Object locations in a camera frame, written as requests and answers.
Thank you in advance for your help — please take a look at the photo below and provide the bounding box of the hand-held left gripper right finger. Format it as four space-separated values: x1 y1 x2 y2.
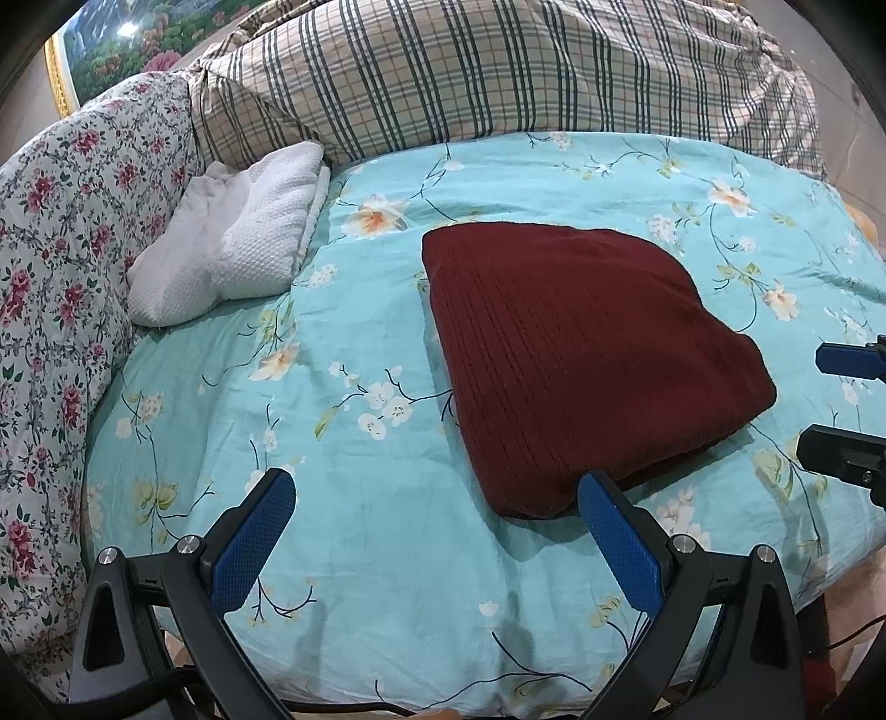
576 471 807 720

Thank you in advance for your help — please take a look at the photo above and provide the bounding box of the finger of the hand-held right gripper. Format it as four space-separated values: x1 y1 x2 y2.
815 334 886 383
796 425 886 512

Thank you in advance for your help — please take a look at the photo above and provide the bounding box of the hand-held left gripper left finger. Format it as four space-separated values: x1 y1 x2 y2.
65 467 298 720

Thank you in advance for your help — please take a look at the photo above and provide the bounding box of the dark red knitted sweater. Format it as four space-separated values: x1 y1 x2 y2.
421 222 777 522

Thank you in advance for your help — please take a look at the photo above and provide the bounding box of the light blue floral bed sheet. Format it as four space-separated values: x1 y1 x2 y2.
79 128 886 714

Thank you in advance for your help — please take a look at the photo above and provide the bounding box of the white textured towel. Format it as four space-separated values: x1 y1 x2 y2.
126 142 333 328

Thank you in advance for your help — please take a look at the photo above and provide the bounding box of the white red-flowered quilt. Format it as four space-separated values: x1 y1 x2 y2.
0 69 209 693

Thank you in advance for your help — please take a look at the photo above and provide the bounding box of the plaid checked pillow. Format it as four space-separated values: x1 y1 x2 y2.
187 0 828 182

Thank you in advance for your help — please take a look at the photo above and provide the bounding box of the framed landscape painting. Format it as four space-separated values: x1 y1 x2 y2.
45 0 278 119

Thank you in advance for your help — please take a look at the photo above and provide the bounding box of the thin black cable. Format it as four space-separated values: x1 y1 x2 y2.
826 618 886 653

